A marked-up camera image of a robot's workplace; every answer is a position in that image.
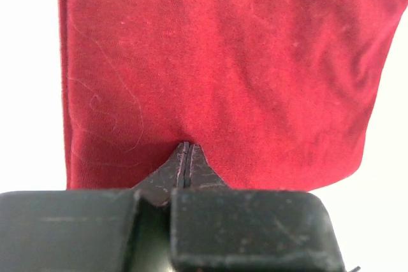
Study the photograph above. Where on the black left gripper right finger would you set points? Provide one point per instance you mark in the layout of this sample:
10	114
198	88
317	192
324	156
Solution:
216	228

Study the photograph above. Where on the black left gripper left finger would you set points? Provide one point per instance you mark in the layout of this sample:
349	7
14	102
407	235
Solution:
92	230

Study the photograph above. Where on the dark red t-shirt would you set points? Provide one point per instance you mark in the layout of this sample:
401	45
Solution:
278	93

